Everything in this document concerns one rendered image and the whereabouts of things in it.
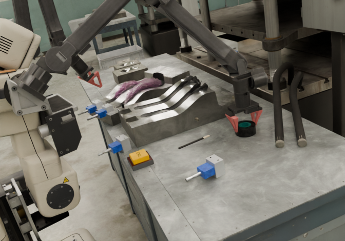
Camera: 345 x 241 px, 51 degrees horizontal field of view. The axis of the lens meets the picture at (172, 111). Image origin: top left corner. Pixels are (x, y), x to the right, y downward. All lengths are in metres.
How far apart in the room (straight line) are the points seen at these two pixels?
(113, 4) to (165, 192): 0.62
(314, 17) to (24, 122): 1.23
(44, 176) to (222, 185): 0.65
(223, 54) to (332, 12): 0.52
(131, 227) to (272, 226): 1.44
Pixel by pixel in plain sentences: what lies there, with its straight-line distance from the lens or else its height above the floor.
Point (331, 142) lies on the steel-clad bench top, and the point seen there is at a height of 0.80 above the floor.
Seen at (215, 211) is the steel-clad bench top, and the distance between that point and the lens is 1.05.
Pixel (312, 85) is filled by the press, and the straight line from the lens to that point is 1.90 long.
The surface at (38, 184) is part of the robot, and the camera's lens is 1.42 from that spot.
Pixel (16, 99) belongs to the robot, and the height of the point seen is 1.17.
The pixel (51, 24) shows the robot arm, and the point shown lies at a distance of 1.62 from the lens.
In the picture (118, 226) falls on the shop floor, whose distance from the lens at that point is 2.41.
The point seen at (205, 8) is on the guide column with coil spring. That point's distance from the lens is 2.40.
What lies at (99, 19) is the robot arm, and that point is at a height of 1.33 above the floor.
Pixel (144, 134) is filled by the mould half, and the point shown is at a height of 0.85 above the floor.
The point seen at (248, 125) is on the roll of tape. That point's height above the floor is 0.84.
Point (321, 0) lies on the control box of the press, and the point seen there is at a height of 1.20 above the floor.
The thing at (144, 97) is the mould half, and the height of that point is 0.87.
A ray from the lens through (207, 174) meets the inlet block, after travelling 1.16.
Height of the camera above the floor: 1.46
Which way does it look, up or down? 23 degrees down
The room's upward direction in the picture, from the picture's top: 11 degrees counter-clockwise
